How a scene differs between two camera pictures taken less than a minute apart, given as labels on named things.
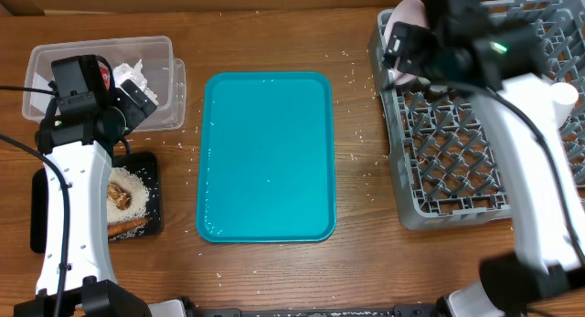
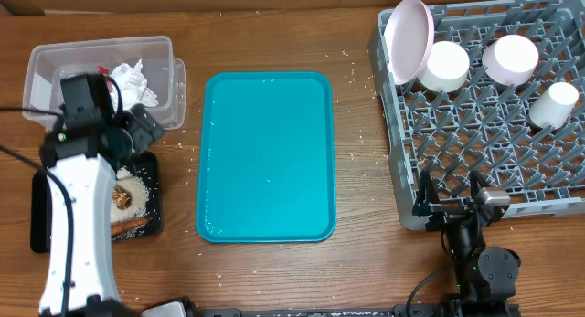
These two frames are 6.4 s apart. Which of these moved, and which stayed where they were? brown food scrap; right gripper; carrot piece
Moved: right gripper
Stayed: brown food scrap; carrot piece
